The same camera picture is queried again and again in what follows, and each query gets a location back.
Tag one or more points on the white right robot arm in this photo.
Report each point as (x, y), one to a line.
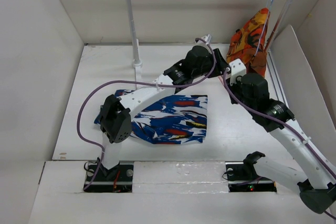
(315, 183)

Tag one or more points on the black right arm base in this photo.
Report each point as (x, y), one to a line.
(241, 180)

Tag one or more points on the blue white red patterned trousers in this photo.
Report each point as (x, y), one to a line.
(176, 119)

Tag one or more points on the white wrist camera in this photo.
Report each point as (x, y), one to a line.
(237, 69)
(206, 39)

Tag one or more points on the light blue wire hanger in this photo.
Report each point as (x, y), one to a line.
(269, 6)

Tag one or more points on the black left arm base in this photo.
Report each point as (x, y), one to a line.
(117, 180)

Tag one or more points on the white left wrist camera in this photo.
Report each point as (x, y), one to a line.
(206, 39)

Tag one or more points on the orange camouflage garment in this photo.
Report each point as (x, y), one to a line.
(248, 43)

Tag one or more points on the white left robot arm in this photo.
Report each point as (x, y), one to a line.
(117, 113)

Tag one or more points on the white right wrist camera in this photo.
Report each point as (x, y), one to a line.
(237, 69)

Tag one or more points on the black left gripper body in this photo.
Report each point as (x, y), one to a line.
(206, 67)

